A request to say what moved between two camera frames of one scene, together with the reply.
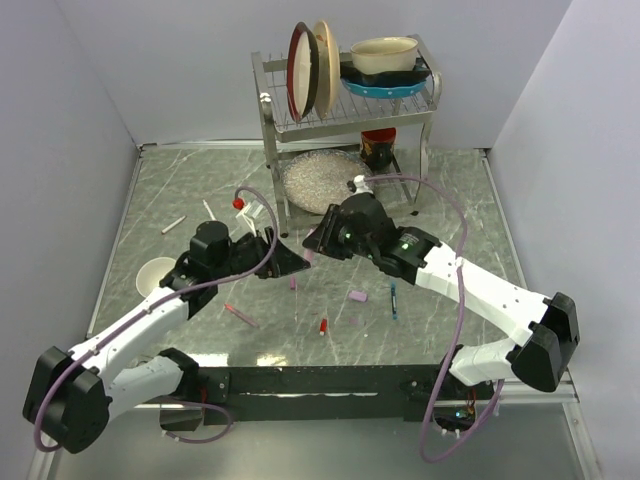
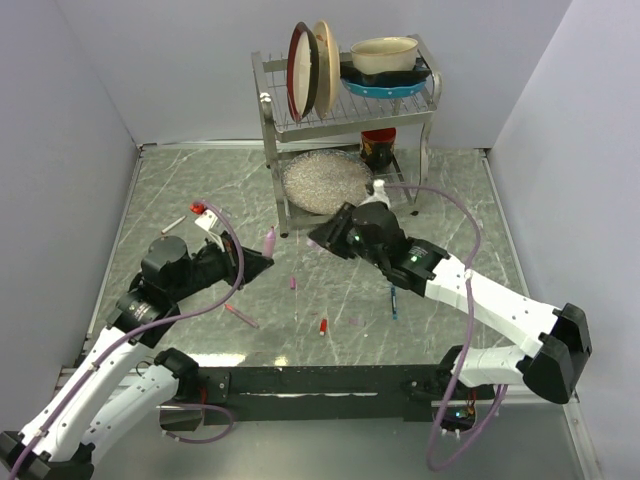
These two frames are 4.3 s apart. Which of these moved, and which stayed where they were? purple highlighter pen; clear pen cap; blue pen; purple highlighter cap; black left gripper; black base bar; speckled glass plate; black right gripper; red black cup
Moved: purple highlighter pen; black left gripper; purple highlighter cap
Stayed: blue pen; black base bar; clear pen cap; black right gripper; red black cup; speckled glass plate
